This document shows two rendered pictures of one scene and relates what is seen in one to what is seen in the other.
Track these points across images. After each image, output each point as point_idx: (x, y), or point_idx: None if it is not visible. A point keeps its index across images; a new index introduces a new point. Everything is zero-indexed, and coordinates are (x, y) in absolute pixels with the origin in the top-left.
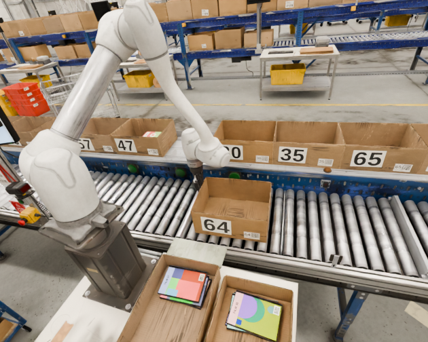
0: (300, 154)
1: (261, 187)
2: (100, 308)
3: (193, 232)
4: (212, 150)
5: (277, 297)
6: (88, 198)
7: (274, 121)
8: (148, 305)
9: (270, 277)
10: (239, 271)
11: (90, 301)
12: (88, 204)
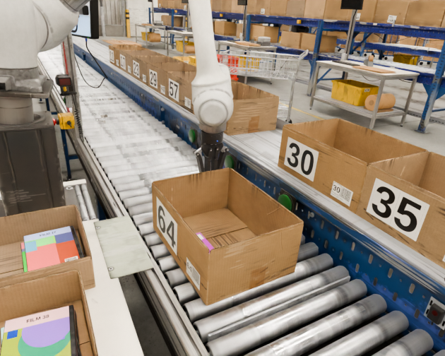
0: (412, 214)
1: (287, 226)
2: None
3: (152, 225)
4: (201, 86)
5: None
6: (3, 46)
7: (424, 149)
8: (8, 244)
9: (139, 345)
10: (121, 301)
11: None
12: (0, 54)
